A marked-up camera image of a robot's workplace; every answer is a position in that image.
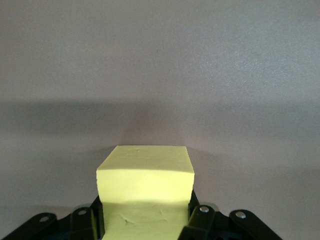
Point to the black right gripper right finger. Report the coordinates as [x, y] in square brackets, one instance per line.
[200, 225]

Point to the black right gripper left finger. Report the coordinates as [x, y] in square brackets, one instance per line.
[80, 225]

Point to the yellow foam cube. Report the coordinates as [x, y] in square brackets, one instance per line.
[145, 170]

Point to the brown table cover sheet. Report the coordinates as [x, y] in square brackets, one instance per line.
[160, 75]

